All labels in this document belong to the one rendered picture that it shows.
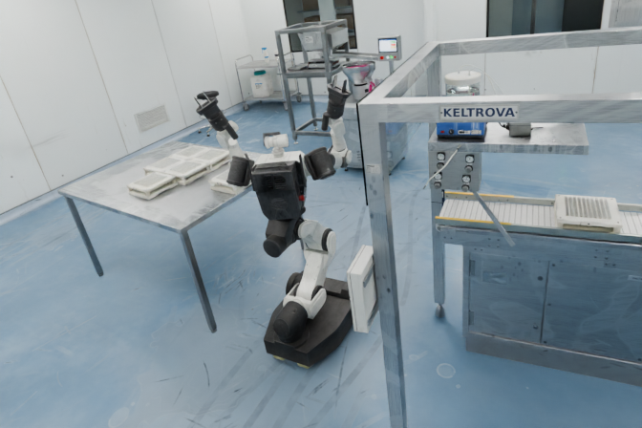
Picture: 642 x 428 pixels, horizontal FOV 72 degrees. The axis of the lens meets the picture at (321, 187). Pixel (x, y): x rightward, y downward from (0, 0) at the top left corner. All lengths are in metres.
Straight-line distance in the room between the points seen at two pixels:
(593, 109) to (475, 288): 1.43
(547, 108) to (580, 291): 1.36
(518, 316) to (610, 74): 4.93
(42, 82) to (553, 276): 5.67
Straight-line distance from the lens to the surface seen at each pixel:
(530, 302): 2.51
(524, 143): 1.99
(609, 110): 1.27
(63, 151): 6.44
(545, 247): 2.25
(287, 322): 2.55
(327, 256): 2.74
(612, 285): 2.43
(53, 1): 6.54
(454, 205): 2.40
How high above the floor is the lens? 2.02
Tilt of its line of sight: 25 degrees down
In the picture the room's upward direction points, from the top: 8 degrees counter-clockwise
